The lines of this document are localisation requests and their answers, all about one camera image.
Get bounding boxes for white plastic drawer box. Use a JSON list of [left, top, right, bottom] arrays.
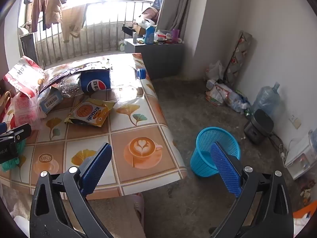
[[284, 130, 317, 180]]

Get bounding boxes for teal cloth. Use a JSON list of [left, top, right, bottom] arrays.
[[0, 154, 20, 173]]

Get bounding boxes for cluster of small containers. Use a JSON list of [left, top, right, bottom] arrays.
[[155, 30, 185, 45]]

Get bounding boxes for blue plastic basket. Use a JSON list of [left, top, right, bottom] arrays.
[[190, 126, 241, 178]]

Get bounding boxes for red and white snack bag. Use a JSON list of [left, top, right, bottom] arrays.
[[3, 56, 46, 98]]

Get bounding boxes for blue and white box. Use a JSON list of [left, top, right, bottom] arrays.
[[37, 87, 63, 114]]

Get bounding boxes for yellow tote bag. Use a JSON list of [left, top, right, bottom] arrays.
[[0, 91, 13, 123]]

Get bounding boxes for printed tile pattern tablecloth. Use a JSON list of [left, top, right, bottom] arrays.
[[0, 53, 187, 201]]

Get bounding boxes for orange cloth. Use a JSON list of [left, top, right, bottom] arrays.
[[293, 201, 315, 225]]

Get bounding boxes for white crumpled plastic bag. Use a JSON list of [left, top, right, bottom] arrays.
[[135, 17, 155, 29]]

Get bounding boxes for red-printed clear plastic bag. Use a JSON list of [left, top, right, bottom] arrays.
[[10, 92, 47, 129]]

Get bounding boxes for clear plastic bottle blue label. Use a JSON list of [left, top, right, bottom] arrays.
[[61, 67, 147, 98]]

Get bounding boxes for yellow snack packet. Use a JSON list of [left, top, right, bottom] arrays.
[[64, 98, 117, 127]]

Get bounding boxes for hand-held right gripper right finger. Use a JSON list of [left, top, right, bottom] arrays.
[[209, 141, 295, 238]]

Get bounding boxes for grey cabinet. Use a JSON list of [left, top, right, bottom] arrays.
[[124, 38, 185, 80]]

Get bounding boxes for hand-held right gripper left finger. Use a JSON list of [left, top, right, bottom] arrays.
[[29, 142, 114, 238]]

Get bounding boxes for pink slipper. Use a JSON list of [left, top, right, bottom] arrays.
[[129, 193, 145, 225]]

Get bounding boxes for black power cable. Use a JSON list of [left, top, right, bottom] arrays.
[[270, 132, 285, 152]]

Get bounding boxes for cardboard box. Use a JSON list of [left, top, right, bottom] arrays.
[[132, 23, 147, 36]]

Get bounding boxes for cream fluffy rug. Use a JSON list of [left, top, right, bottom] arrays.
[[62, 196, 139, 238]]

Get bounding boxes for rolled patterned mat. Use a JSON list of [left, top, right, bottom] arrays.
[[224, 30, 253, 90]]

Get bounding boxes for wall socket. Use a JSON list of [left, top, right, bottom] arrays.
[[290, 115, 302, 129]]

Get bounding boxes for large clear water jug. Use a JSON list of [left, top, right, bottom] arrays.
[[253, 82, 281, 116]]

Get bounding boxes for beige padded hanging jacket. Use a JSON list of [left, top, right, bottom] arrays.
[[45, 0, 69, 28]]

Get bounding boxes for pile of pink brown clothing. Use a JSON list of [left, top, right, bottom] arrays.
[[142, 6, 160, 23]]

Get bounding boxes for purple foil snack bag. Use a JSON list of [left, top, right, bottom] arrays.
[[40, 59, 114, 95]]

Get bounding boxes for blue detergent bottle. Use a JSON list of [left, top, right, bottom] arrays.
[[145, 26, 156, 45]]

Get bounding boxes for grey curtain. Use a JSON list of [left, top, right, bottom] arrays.
[[157, 0, 211, 30]]

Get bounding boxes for metal balcony railing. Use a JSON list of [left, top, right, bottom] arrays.
[[20, 0, 159, 67]]

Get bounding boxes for beige hanging cloth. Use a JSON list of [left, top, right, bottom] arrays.
[[61, 5, 86, 44]]

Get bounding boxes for black rice cooker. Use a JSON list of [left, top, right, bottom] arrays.
[[243, 109, 275, 145]]

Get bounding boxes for dark board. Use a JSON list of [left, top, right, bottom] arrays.
[[20, 33, 37, 63]]

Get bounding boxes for pile of plastic wrappers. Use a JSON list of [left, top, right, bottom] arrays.
[[205, 79, 252, 113]]

